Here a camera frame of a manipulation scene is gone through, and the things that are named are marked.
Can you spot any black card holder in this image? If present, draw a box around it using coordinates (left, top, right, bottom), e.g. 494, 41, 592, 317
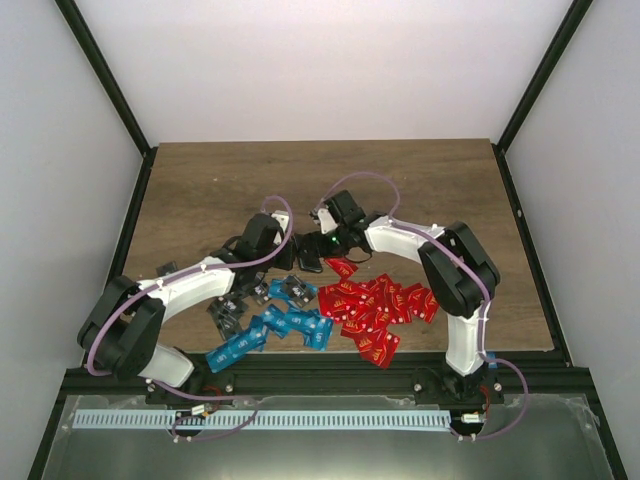
302, 233, 323, 274

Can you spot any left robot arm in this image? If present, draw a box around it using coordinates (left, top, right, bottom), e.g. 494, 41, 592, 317
77, 210, 293, 404

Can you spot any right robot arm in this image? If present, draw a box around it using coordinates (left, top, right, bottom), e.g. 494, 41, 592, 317
310, 190, 501, 403

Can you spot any red VIP card pile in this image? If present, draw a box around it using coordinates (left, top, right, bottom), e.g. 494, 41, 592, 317
317, 274, 439, 369

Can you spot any black VIP card pile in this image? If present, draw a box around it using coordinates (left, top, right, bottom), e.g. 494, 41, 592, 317
206, 273, 269, 341

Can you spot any lone black VIP card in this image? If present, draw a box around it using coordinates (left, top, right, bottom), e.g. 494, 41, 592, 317
156, 261, 178, 277

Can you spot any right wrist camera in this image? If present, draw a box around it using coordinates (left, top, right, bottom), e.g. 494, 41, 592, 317
310, 207, 338, 234

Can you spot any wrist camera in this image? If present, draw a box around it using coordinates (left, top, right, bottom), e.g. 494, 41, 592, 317
310, 207, 338, 234
271, 210, 291, 237

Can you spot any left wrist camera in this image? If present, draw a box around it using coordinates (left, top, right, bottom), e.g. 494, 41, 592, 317
271, 210, 291, 237

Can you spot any black aluminium frame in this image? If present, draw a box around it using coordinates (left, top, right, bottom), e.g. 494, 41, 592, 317
29, 1, 627, 479

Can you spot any white slotted cable duct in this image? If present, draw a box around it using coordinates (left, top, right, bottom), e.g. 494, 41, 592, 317
72, 409, 451, 432

